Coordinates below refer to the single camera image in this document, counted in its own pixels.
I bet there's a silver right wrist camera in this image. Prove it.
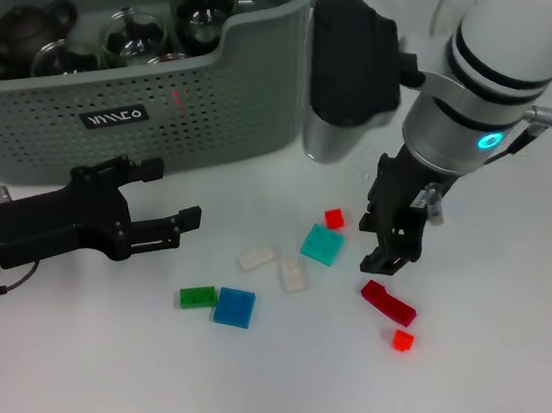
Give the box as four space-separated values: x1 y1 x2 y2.
284 0 435 168

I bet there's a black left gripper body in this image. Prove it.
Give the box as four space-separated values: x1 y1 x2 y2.
0 161 137 275

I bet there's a dark red long brick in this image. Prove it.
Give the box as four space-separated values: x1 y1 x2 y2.
359 273 419 333

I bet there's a blue square plate brick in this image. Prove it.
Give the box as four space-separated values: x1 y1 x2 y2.
209 283 261 334

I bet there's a right gripper cable with plug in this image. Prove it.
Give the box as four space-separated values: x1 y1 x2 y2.
414 102 552 227

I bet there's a green flat brick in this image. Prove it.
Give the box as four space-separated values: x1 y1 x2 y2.
177 283 219 311

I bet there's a small red square brick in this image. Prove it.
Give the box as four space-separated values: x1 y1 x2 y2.
324 206 346 230

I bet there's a white two-stud brick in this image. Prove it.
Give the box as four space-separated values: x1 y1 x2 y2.
234 244 279 273
275 252 312 296

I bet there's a small orange-red stud brick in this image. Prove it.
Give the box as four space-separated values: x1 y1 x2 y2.
390 327 417 354

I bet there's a grey-green perforated storage bin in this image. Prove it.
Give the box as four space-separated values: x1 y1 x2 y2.
0 0 346 194

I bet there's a glass teacup black holder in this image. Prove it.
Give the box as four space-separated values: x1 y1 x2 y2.
144 49 189 67
26 34 102 79
168 0 244 59
95 2 174 71

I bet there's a teal square plate brick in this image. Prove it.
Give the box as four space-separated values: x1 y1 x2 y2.
296 218 349 270

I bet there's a black clay teapot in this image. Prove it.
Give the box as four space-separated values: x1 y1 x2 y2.
0 0 83 68

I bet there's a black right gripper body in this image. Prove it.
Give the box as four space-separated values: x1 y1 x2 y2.
359 139 464 266

